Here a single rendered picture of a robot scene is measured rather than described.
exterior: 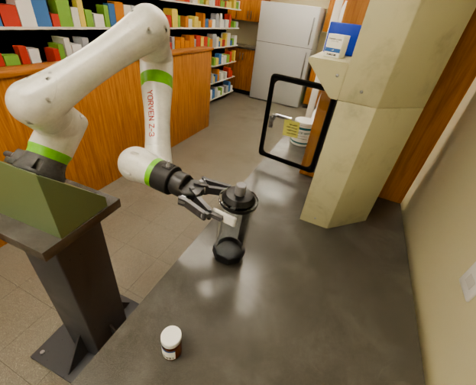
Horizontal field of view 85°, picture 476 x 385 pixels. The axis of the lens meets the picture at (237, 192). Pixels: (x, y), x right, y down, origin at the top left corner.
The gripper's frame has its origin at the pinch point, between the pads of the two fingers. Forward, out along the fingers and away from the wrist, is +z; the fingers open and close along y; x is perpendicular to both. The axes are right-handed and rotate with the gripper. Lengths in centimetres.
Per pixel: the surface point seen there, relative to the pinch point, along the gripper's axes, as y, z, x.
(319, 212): 31.6, 23.8, 11.7
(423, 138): 69, 50, -16
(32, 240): -25, -55, 25
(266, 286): -4.7, 16.4, 18.6
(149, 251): 50, -74, 121
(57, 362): -32, -64, 119
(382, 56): 32, 20, -42
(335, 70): 31.5, 9.7, -35.7
